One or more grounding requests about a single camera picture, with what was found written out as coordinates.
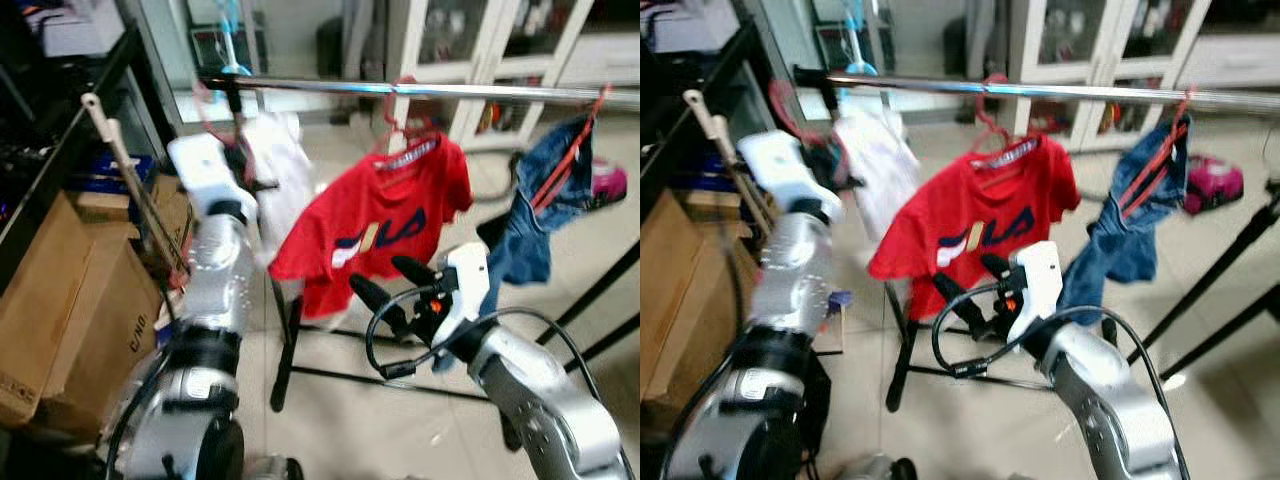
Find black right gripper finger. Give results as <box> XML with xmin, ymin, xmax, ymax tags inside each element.
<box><xmin>348</xmin><ymin>273</ymin><xmax>413</xmax><ymax>337</ymax></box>
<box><xmin>390</xmin><ymin>254</ymin><xmax>443</xmax><ymax>299</ymax></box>
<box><xmin>933</xmin><ymin>270</ymin><xmax>993</xmax><ymax>337</ymax></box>
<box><xmin>978</xmin><ymin>252</ymin><xmax>1017</xmax><ymax>291</ymax></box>

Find thin white T-shirt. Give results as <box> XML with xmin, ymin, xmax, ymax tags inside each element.
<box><xmin>237</xmin><ymin>111</ymin><xmax>320</xmax><ymax>267</ymax></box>
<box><xmin>834</xmin><ymin>107</ymin><xmax>922</xmax><ymax>242</ymax></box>

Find pink plastic hanger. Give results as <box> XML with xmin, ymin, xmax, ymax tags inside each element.
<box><xmin>767</xmin><ymin>77</ymin><xmax>832</xmax><ymax>152</ymax></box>
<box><xmin>189</xmin><ymin>81</ymin><xmax>252</xmax><ymax>152</ymax></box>

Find red thin hanger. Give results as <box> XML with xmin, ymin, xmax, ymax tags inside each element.
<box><xmin>374</xmin><ymin>74</ymin><xmax>442</xmax><ymax>167</ymax></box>
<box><xmin>529</xmin><ymin>84</ymin><xmax>612</xmax><ymax>217</ymax></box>
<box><xmin>1119</xmin><ymin>87</ymin><xmax>1197</xmax><ymax>220</ymax></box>
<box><xmin>975</xmin><ymin>72</ymin><xmax>1046</xmax><ymax>166</ymax></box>

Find red FILA T-shirt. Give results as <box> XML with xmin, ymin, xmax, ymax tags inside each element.
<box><xmin>867</xmin><ymin>134</ymin><xmax>1084</xmax><ymax>322</ymax></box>
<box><xmin>267</xmin><ymin>134</ymin><xmax>477</xmax><ymax>322</ymax></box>

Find blue denim shorts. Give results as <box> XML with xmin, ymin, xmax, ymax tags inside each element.
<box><xmin>1059</xmin><ymin>114</ymin><xmax>1192</xmax><ymax>327</ymax></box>
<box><xmin>479</xmin><ymin>111</ymin><xmax>602</xmax><ymax>292</ymax></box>

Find wooden stick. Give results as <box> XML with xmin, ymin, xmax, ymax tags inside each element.
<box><xmin>682</xmin><ymin>89</ymin><xmax>777</xmax><ymax>242</ymax></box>
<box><xmin>81</xmin><ymin>92</ymin><xmax>192</xmax><ymax>287</ymax></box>

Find blue brush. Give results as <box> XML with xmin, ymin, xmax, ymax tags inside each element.
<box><xmin>824</xmin><ymin>289</ymin><xmax>857</xmax><ymax>327</ymax></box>

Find light blue stand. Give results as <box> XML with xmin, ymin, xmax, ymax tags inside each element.
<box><xmin>834</xmin><ymin>0</ymin><xmax>882</xmax><ymax>77</ymax></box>
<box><xmin>204</xmin><ymin>0</ymin><xmax>252</xmax><ymax>77</ymax></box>

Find blue box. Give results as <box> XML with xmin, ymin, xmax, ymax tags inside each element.
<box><xmin>64</xmin><ymin>149</ymin><xmax>162</xmax><ymax>197</ymax></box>

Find grey left robot leg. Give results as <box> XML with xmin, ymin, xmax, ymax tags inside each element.
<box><xmin>245</xmin><ymin>455</ymin><xmax>304</xmax><ymax>480</ymax></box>
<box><xmin>835</xmin><ymin>455</ymin><xmax>917</xmax><ymax>480</ymax></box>

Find metal clothes rack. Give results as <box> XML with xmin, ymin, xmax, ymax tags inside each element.
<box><xmin>195</xmin><ymin>70</ymin><xmax>641</xmax><ymax>414</ymax></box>
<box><xmin>795</xmin><ymin>65</ymin><xmax>1280</xmax><ymax>414</ymax></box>

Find white glass-door cabinet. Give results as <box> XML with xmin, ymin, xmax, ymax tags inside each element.
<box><xmin>384</xmin><ymin>0</ymin><xmax>641</xmax><ymax>152</ymax></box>
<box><xmin>1004</xmin><ymin>0</ymin><xmax>1280</xmax><ymax>152</ymax></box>

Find large cardboard box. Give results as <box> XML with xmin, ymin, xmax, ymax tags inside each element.
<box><xmin>640</xmin><ymin>184</ymin><xmax>772</xmax><ymax>432</ymax></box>
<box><xmin>0</xmin><ymin>189</ymin><xmax>197</xmax><ymax>442</ymax></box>

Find pink vacuum cleaner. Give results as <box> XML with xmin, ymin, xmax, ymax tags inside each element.
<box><xmin>589</xmin><ymin>157</ymin><xmax>630</xmax><ymax>210</ymax></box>
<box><xmin>1184</xmin><ymin>154</ymin><xmax>1247</xmax><ymax>217</ymax></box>

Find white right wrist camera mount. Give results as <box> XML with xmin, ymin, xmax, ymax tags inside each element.
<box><xmin>1004</xmin><ymin>239</ymin><xmax>1064</xmax><ymax>347</ymax></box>
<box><xmin>434</xmin><ymin>241</ymin><xmax>494</xmax><ymax>347</ymax></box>

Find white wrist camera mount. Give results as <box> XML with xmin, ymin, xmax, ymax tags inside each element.
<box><xmin>1004</xmin><ymin>239</ymin><xmax>1064</xmax><ymax>347</ymax></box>
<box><xmin>434</xmin><ymin>241</ymin><xmax>494</xmax><ymax>347</ymax></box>
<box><xmin>166</xmin><ymin>132</ymin><xmax>247</xmax><ymax>227</ymax></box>
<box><xmin>737</xmin><ymin>129</ymin><xmax>832</xmax><ymax>217</ymax></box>

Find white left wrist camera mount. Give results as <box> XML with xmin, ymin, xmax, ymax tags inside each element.
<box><xmin>737</xmin><ymin>129</ymin><xmax>832</xmax><ymax>217</ymax></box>
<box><xmin>166</xmin><ymin>132</ymin><xmax>247</xmax><ymax>227</ymax></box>

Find black shelf frame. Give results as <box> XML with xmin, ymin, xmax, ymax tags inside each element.
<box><xmin>0</xmin><ymin>20</ymin><xmax>177</xmax><ymax>292</ymax></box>
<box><xmin>640</xmin><ymin>20</ymin><xmax>771</xmax><ymax>201</ymax></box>

